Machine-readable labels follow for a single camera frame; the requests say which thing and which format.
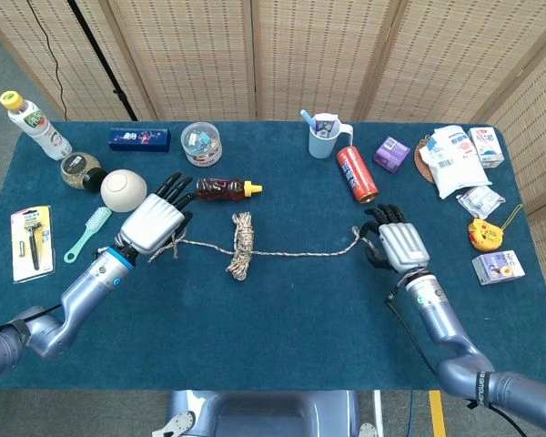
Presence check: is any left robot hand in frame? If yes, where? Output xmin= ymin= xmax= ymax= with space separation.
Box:
xmin=117 ymin=171 xmax=196 ymax=256

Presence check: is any mint green brush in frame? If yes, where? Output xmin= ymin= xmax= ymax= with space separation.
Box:
xmin=63 ymin=206 xmax=113 ymax=265

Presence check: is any razor in blister pack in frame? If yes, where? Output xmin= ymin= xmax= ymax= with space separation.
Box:
xmin=10 ymin=204 xmax=56 ymax=285

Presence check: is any toothpaste tube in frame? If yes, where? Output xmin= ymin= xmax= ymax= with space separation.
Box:
xmin=314 ymin=113 xmax=338 ymax=137

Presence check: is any white metal post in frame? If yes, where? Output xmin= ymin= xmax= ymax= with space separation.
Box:
xmin=372 ymin=390 xmax=384 ymax=437

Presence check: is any speckled braided rope bundle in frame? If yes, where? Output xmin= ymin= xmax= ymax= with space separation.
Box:
xmin=147 ymin=211 xmax=377 ymax=284

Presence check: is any thin black hanging cable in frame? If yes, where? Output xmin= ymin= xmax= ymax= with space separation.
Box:
xmin=25 ymin=0 xmax=69 ymax=122

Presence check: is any lavender tissue pack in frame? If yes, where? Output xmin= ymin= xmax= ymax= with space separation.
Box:
xmin=470 ymin=250 xmax=526 ymax=287

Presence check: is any white milk carton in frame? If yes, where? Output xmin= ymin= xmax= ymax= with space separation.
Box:
xmin=467 ymin=127 xmax=505 ymax=169

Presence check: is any dark blue rectangular box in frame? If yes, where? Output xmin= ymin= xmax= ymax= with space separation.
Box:
xmin=107 ymin=127 xmax=172 ymax=153

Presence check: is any blue table cloth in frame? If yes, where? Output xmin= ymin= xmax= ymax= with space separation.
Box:
xmin=0 ymin=120 xmax=546 ymax=392

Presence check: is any purple small box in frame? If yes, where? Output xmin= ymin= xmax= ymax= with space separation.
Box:
xmin=372 ymin=135 xmax=411 ymax=174

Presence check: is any orange drink can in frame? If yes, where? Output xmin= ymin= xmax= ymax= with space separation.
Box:
xmin=336 ymin=145 xmax=379 ymax=206

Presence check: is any clear plastic jar of clips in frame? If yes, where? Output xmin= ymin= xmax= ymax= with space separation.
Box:
xmin=180 ymin=121 xmax=224 ymax=168

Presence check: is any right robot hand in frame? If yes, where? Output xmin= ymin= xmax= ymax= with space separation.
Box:
xmin=358 ymin=203 xmax=431 ymax=274

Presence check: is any light blue cup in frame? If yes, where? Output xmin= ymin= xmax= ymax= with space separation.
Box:
xmin=308 ymin=118 xmax=354 ymax=160

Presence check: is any blue-grey robot torso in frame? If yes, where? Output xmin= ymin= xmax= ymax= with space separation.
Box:
xmin=152 ymin=390 xmax=379 ymax=437

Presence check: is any honey bear bottle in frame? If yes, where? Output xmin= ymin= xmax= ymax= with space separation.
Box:
xmin=194 ymin=178 xmax=264 ymax=202

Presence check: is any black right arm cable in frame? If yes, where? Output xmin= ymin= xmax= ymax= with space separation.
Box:
xmin=385 ymin=290 xmax=529 ymax=437

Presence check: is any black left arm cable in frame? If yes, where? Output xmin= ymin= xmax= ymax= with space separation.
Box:
xmin=0 ymin=304 xmax=63 ymax=336

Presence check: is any cream bowl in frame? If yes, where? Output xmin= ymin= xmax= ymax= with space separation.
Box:
xmin=100 ymin=168 xmax=148 ymax=214

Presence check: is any glass jar black lid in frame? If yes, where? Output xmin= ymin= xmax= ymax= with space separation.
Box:
xmin=59 ymin=151 xmax=108 ymax=192

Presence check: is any small clear plastic packet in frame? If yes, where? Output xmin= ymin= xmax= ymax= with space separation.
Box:
xmin=455 ymin=185 xmax=506 ymax=219

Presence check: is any drink bottle yellow cap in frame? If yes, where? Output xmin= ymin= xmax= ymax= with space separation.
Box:
xmin=0 ymin=89 xmax=73 ymax=162

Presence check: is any white plastic bag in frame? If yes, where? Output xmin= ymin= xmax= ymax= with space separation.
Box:
xmin=419 ymin=125 xmax=492 ymax=200

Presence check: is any woven round coaster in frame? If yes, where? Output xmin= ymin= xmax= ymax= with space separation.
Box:
xmin=413 ymin=136 xmax=438 ymax=185

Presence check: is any black stand pole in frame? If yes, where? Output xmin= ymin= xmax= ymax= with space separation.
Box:
xmin=66 ymin=0 xmax=138 ymax=122

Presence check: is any yellow toy with strap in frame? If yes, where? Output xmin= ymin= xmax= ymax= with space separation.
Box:
xmin=467 ymin=203 xmax=524 ymax=253

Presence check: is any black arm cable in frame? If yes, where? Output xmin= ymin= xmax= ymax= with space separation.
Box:
xmin=385 ymin=290 xmax=529 ymax=437
xmin=0 ymin=304 xmax=63 ymax=336

